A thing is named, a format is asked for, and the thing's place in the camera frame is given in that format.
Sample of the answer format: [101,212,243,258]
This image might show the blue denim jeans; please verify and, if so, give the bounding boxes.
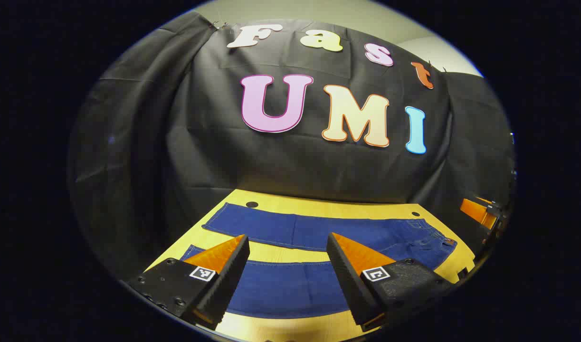
[180,202,458,320]

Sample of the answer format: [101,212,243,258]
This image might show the black backdrop cloth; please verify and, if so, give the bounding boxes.
[67,10,515,281]

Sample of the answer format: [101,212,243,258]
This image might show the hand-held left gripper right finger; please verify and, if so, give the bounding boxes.
[326,232,455,333]

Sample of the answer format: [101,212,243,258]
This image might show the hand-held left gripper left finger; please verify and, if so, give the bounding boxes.
[126,234,251,331]

